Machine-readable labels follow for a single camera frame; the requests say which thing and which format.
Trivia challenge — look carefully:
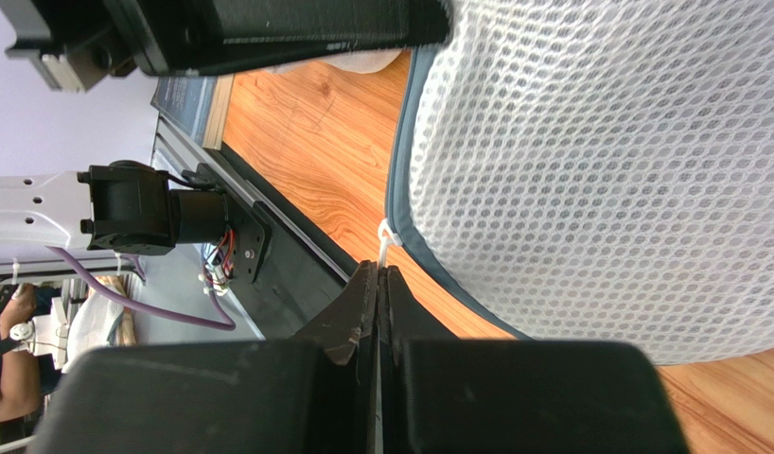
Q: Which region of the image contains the person in background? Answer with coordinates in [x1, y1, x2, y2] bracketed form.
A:
[0, 284, 44, 422]

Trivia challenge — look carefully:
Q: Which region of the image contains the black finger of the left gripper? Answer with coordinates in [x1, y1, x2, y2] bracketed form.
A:
[105, 0, 453, 77]

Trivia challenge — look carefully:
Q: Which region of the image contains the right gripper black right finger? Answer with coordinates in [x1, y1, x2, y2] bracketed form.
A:
[380, 266, 689, 453]

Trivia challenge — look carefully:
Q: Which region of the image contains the dark blue hardcover book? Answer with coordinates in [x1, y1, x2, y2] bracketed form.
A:
[150, 75, 234, 150]

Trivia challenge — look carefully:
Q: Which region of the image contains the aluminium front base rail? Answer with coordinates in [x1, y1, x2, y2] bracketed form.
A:
[125, 113, 350, 344]

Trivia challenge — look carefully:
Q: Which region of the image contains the white mesh laundry bag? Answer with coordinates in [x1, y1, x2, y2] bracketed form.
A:
[380, 1, 774, 365]

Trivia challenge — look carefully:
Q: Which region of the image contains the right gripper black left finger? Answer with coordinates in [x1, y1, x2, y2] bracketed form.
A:
[28, 261, 378, 453]

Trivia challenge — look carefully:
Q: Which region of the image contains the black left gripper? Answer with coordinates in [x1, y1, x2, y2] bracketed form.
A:
[0, 0, 136, 93]

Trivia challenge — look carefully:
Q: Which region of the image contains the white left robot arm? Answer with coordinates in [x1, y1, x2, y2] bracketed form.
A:
[0, 1, 453, 255]

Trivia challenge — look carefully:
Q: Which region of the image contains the pink-rimmed mesh laundry bag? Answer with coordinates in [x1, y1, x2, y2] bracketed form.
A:
[265, 49, 403, 74]

